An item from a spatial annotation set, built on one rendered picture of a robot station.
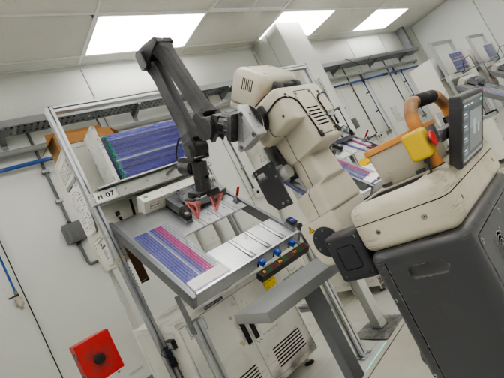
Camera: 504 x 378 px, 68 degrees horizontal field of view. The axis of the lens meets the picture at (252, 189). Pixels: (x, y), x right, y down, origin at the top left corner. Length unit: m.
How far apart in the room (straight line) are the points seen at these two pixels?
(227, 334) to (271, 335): 0.27
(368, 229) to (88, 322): 2.81
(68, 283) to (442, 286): 2.96
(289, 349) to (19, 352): 2.02
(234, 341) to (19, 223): 2.13
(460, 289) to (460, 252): 0.09
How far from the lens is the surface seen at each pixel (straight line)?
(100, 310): 3.50
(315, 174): 1.25
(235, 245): 1.86
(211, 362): 1.64
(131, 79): 4.37
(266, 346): 2.15
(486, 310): 0.99
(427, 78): 6.11
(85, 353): 1.60
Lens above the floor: 0.92
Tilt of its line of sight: 3 degrees up
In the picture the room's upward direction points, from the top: 27 degrees counter-clockwise
